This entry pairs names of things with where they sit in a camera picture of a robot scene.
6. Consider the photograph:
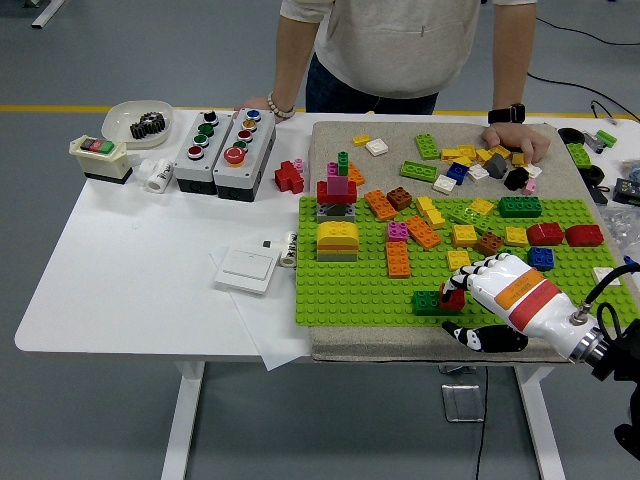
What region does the person's left hand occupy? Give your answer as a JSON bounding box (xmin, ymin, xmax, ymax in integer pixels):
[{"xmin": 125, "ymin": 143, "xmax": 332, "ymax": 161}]
[{"xmin": 480, "ymin": 122, "xmax": 552, "ymax": 166}]

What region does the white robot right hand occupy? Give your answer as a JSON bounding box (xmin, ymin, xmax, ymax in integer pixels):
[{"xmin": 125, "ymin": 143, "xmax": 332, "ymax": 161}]
[{"xmin": 438, "ymin": 253, "xmax": 599, "ymax": 362}]

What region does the person's right hand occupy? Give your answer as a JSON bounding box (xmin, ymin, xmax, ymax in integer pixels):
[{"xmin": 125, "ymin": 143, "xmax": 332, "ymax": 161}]
[{"xmin": 233, "ymin": 96, "xmax": 282, "ymax": 119}]

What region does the red four-stud brick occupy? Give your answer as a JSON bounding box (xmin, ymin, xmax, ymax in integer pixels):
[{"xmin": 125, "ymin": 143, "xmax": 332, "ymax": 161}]
[{"xmin": 438, "ymin": 287, "xmax": 466, "ymax": 312}]

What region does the dark green eight-stud brick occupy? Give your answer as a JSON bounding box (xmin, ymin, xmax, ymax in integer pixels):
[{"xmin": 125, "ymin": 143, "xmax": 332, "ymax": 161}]
[
  {"xmin": 411, "ymin": 289, "xmax": 464, "ymax": 318},
  {"xmin": 498, "ymin": 195, "xmax": 544, "ymax": 220}
]

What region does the black brick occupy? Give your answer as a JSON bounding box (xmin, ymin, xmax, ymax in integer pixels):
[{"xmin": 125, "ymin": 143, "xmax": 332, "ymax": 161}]
[{"xmin": 503, "ymin": 167, "xmax": 532, "ymax": 192}]

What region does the red rounded brick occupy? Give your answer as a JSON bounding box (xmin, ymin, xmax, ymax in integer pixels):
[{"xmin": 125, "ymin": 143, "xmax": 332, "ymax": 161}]
[
  {"xmin": 526, "ymin": 222, "xmax": 566, "ymax": 248},
  {"xmin": 564, "ymin": 224, "xmax": 605, "ymax": 248}
]

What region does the brown four-stud brick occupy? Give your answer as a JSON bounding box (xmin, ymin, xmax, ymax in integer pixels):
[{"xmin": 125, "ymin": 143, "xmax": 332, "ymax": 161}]
[
  {"xmin": 474, "ymin": 231, "xmax": 505, "ymax": 257},
  {"xmin": 386, "ymin": 185, "xmax": 414, "ymax": 211}
]

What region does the red cross-shaped brick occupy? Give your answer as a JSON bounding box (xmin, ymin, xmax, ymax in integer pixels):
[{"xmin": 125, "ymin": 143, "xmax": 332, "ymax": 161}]
[{"xmin": 274, "ymin": 159, "xmax": 306, "ymax": 195}]

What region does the lime green eight-stud brick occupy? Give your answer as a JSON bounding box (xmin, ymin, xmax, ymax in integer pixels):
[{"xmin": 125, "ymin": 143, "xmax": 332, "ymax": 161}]
[
  {"xmin": 413, "ymin": 132, "xmax": 442, "ymax": 161},
  {"xmin": 399, "ymin": 159, "xmax": 439, "ymax": 182},
  {"xmin": 448, "ymin": 203, "xmax": 494, "ymax": 234}
]

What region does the red wide brick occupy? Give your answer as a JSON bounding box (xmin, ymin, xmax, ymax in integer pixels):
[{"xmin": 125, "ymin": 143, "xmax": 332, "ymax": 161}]
[{"xmin": 316, "ymin": 179, "xmax": 359, "ymax": 205}]

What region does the pink tall brick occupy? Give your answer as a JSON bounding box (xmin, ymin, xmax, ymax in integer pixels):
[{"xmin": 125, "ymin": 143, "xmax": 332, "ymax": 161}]
[{"xmin": 326, "ymin": 162, "xmax": 350, "ymax": 197}]

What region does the orange eight-stud brick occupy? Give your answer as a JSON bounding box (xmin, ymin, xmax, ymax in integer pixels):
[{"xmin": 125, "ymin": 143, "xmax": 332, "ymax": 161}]
[
  {"xmin": 385, "ymin": 241, "xmax": 412, "ymax": 280},
  {"xmin": 363, "ymin": 189, "xmax": 399, "ymax": 222},
  {"xmin": 404, "ymin": 215, "xmax": 443, "ymax": 251}
]

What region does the grey studded base brick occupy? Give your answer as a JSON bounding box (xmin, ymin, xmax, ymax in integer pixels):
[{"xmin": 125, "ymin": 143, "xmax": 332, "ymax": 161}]
[{"xmin": 315, "ymin": 200, "xmax": 358, "ymax": 224}]

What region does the yellow rounded brick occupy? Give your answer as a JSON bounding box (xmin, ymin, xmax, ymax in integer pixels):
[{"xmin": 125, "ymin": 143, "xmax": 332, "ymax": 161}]
[{"xmin": 315, "ymin": 221, "xmax": 360, "ymax": 246}]

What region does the green studded baseplate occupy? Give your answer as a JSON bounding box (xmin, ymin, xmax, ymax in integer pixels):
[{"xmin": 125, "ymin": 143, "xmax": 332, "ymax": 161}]
[{"xmin": 293, "ymin": 197, "xmax": 639, "ymax": 330}]

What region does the black wristwatch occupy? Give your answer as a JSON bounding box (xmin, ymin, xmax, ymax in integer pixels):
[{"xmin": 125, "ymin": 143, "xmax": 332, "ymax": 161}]
[{"xmin": 487, "ymin": 102, "xmax": 527, "ymax": 125}]

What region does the grey emergency-stop control box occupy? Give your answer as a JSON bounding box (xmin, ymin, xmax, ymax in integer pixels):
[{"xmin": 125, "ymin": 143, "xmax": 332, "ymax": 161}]
[{"xmin": 213, "ymin": 107, "xmax": 277, "ymax": 203}]

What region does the grey four-button control box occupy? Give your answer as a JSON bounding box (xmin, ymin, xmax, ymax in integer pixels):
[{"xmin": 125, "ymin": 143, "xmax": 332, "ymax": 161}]
[{"xmin": 173, "ymin": 109, "xmax": 235, "ymax": 195}]

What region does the grey-brown foam mat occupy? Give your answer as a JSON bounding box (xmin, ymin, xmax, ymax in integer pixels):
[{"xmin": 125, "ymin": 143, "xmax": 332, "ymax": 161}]
[{"xmin": 305, "ymin": 120, "xmax": 632, "ymax": 365}]

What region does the black metal gear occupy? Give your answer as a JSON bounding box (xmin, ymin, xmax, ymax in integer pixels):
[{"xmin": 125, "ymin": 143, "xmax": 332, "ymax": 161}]
[{"xmin": 129, "ymin": 110, "xmax": 168, "ymax": 140}]

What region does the white pipe tee fitting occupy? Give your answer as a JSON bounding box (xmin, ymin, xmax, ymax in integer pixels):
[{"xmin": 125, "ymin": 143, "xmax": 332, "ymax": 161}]
[{"xmin": 127, "ymin": 152, "xmax": 176, "ymax": 193}]

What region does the silver floor outlet box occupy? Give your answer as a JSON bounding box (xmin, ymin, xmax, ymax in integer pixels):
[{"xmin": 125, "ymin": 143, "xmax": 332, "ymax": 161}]
[{"xmin": 441, "ymin": 382, "xmax": 486, "ymax": 424}]

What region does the black display device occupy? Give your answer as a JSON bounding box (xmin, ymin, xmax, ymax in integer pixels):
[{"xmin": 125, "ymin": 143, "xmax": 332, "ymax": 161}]
[{"xmin": 613, "ymin": 177, "xmax": 640, "ymax": 205}]

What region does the clear plastic bag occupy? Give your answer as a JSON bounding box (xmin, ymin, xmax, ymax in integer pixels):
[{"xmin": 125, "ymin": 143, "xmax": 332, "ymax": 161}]
[{"xmin": 599, "ymin": 202, "xmax": 640, "ymax": 261}]

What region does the white table leg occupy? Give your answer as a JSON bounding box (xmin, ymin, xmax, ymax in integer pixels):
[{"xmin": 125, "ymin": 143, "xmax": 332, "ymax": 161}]
[
  {"xmin": 514, "ymin": 367, "xmax": 567, "ymax": 480},
  {"xmin": 160, "ymin": 360, "xmax": 206, "ymax": 480}
]

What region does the white plastic bowl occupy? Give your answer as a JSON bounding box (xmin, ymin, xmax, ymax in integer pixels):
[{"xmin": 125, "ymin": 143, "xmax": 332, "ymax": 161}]
[{"xmin": 101, "ymin": 99, "xmax": 175, "ymax": 150}]

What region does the person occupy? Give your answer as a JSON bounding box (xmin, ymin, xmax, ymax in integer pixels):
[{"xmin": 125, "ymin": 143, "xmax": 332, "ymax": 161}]
[{"xmin": 233, "ymin": 0, "xmax": 552, "ymax": 166}]

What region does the white printed cylinder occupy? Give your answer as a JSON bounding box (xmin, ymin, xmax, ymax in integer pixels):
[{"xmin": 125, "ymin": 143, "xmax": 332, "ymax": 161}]
[{"xmin": 278, "ymin": 230, "xmax": 299, "ymax": 269}]

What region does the white furniture foot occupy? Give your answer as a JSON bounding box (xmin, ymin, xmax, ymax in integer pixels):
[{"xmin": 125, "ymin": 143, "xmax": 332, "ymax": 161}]
[{"xmin": 30, "ymin": 0, "xmax": 66, "ymax": 29}]

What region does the white paper sheet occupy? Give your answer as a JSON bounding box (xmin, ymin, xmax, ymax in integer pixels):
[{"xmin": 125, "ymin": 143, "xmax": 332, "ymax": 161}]
[{"xmin": 208, "ymin": 252, "xmax": 314, "ymax": 373}]

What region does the bead bracelet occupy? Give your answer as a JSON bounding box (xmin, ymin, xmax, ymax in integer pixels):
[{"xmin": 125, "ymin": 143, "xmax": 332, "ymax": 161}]
[{"xmin": 266, "ymin": 90, "xmax": 297, "ymax": 120}]

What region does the black floor cable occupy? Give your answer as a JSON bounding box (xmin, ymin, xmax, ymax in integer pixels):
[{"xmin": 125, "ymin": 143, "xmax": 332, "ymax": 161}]
[
  {"xmin": 527, "ymin": 72, "xmax": 640, "ymax": 124},
  {"xmin": 535, "ymin": 17, "xmax": 640, "ymax": 47}
]

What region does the black cable with plug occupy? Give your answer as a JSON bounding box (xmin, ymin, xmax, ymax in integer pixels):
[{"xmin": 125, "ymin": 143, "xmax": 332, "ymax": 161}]
[{"xmin": 589, "ymin": 99, "xmax": 627, "ymax": 126}]

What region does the black hanging cable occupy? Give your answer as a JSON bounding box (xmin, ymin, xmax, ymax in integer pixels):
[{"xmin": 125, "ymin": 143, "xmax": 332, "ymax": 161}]
[{"xmin": 474, "ymin": 367, "xmax": 490, "ymax": 480}]

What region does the white wall switch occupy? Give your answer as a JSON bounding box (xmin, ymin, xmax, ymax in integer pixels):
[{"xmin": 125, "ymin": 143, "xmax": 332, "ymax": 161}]
[{"xmin": 214, "ymin": 247, "xmax": 282, "ymax": 296}]

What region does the cream switch box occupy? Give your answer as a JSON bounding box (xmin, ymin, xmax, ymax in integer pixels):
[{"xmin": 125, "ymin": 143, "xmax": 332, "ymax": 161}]
[{"xmin": 68, "ymin": 134, "xmax": 134, "ymax": 185}]

